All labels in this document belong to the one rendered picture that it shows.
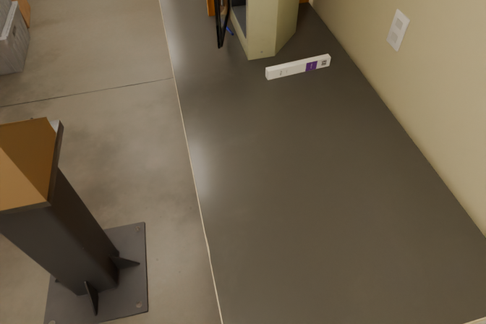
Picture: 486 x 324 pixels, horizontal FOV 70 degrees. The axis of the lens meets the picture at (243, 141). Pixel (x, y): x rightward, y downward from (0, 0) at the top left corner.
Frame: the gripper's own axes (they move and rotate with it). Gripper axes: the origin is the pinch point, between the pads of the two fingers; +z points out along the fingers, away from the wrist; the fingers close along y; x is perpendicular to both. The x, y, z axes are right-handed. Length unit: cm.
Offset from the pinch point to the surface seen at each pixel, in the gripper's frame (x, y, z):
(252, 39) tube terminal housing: 27.5, -6.8, 15.1
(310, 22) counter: 37, 13, 48
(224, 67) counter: 37.0, -8.7, 3.6
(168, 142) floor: 131, 43, -29
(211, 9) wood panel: 34.0, 30.2, 6.1
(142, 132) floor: 131, 56, -46
